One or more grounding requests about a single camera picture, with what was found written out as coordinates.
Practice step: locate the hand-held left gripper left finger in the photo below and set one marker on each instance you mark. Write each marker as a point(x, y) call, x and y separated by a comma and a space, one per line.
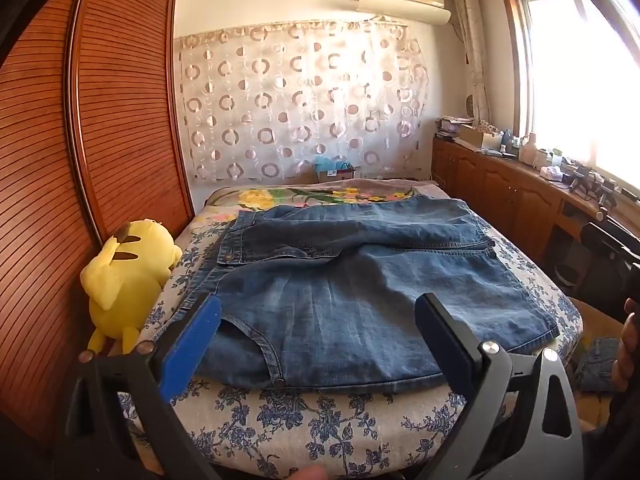
point(192, 340)

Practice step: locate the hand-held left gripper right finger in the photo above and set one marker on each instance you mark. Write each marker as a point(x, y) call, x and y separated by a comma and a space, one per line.
point(442, 340)

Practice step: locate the blue denim pants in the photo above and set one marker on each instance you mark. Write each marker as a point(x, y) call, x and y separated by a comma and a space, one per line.
point(350, 290)

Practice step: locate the person's right hand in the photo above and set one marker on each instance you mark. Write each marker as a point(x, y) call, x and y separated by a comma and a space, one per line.
point(629, 355)

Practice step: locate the white waste bin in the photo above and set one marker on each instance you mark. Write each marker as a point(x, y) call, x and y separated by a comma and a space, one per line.
point(566, 272)

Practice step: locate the black devices on cabinet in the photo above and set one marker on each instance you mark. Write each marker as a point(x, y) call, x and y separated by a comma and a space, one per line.
point(592, 182)

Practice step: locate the yellow plush toy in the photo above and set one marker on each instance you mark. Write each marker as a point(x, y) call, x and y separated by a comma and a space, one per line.
point(127, 280)

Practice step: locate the denim garment on floor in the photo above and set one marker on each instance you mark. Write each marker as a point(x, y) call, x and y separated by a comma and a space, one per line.
point(595, 371)

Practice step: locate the wooden cabinet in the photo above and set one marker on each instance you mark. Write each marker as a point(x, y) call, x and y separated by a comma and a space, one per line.
point(500, 190)

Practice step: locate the bed with blue floral sheet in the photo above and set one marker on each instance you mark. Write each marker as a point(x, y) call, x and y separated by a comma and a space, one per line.
point(310, 420)

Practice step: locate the dark blue bottle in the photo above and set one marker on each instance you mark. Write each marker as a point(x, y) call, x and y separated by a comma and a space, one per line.
point(506, 141)

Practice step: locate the open cardboard box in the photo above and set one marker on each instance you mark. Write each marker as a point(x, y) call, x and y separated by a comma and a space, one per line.
point(477, 137)

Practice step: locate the person's dark clothing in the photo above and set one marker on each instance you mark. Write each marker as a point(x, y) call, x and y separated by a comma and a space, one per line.
point(610, 440)

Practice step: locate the window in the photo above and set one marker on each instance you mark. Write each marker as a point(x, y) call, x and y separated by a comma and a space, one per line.
point(580, 75)

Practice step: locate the colourful flower blanket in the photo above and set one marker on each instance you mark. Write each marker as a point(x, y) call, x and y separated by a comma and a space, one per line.
point(320, 192)

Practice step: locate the small cardboard box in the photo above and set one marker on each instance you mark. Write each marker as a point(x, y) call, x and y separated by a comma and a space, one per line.
point(336, 174)

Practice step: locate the stack of papers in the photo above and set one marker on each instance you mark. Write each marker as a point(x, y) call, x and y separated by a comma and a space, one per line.
point(452, 127)

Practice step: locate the wooden slatted headboard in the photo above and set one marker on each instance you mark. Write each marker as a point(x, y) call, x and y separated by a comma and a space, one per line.
point(75, 160)

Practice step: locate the circle-patterned sheer curtain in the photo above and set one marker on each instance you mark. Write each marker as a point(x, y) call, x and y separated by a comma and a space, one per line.
point(300, 100)

